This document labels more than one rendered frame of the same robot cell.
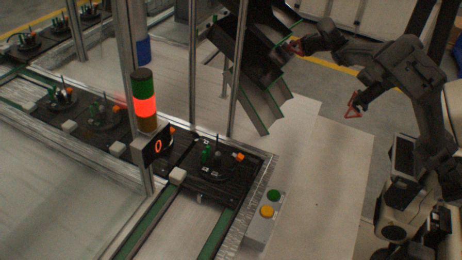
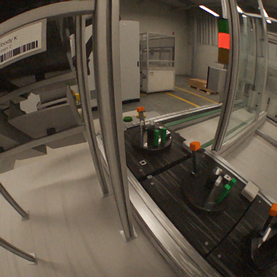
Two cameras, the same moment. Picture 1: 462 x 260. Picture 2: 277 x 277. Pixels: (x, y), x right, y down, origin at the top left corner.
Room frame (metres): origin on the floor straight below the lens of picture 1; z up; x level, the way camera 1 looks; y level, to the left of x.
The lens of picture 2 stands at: (1.02, 0.27, 1.25)
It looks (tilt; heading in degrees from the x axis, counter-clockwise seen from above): 33 degrees down; 221
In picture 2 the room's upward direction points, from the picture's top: 1 degrees counter-clockwise
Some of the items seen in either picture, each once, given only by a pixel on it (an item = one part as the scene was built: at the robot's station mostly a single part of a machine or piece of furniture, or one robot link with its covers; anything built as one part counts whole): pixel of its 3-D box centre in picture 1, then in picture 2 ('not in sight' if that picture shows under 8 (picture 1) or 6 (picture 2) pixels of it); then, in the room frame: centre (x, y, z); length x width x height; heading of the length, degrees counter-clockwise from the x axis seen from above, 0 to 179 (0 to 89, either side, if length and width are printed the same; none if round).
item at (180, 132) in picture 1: (153, 133); (212, 180); (0.77, 0.27, 1.01); 0.24 x 0.24 x 0.13; 71
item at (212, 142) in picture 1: (216, 169); (151, 144); (0.68, 0.03, 0.96); 0.24 x 0.24 x 0.02; 70
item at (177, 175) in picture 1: (177, 176); (190, 147); (0.62, 0.16, 0.97); 0.05 x 0.05 x 0.04; 70
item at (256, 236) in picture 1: (265, 216); (140, 122); (0.53, -0.14, 0.93); 0.21 x 0.07 x 0.06; 160
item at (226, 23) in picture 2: (142, 84); (225, 28); (0.54, 0.21, 1.38); 0.05 x 0.05 x 0.05
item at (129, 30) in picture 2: not in sight; (121, 61); (-1.57, -2.54, 1.12); 0.80 x 0.54 x 2.25; 159
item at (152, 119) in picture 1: (146, 118); (225, 56); (0.54, 0.21, 1.28); 0.05 x 0.05 x 0.05
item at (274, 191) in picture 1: (273, 195); (127, 119); (0.60, -0.16, 0.96); 0.04 x 0.04 x 0.02
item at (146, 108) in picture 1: (144, 102); (225, 42); (0.54, 0.21, 1.33); 0.05 x 0.05 x 0.05
